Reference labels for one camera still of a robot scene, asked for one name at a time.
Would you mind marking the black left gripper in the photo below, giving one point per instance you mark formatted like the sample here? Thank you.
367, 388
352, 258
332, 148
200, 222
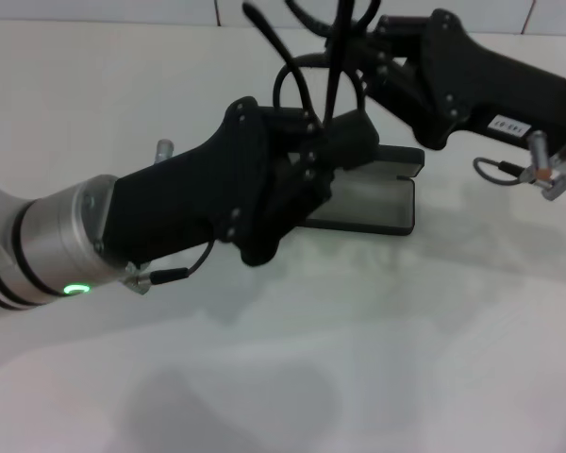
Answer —
179, 203

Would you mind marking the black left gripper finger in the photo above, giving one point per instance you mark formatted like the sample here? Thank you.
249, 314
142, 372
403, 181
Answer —
349, 129

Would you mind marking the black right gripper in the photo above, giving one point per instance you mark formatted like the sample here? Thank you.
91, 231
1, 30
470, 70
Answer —
500, 80

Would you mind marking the black thin-framed glasses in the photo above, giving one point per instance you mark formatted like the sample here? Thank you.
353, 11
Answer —
336, 71

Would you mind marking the black glasses case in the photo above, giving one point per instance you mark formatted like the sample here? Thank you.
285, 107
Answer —
382, 207

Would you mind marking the silver left connector stub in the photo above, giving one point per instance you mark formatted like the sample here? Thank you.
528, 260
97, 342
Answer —
164, 151

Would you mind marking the silver connector stub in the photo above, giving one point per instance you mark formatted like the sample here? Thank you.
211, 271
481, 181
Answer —
164, 151
540, 151

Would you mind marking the silver right connector stub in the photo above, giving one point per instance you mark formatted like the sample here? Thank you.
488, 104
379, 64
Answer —
540, 151

